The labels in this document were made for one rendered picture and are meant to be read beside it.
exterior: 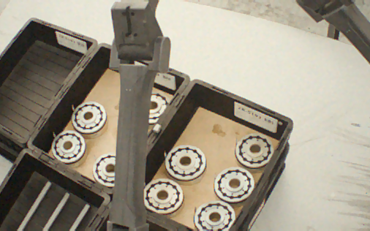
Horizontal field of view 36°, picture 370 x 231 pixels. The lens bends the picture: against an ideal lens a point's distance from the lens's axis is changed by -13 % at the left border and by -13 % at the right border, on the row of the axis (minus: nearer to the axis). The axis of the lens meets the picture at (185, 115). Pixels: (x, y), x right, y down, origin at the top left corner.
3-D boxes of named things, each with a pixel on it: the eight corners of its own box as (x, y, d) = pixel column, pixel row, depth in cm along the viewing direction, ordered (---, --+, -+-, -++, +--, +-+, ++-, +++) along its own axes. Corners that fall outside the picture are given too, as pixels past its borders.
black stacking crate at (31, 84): (36, 39, 199) (31, 17, 190) (104, 66, 190) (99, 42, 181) (-26, 126, 181) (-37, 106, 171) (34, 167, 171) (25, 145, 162)
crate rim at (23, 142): (32, 20, 192) (31, 15, 190) (101, 45, 182) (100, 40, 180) (-35, 110, 173) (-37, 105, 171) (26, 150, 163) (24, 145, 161)
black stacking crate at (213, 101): (195, 104, 181) (193, 78, 171) (290, 145, 172) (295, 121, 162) (121, 216, 162) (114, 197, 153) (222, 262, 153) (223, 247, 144)
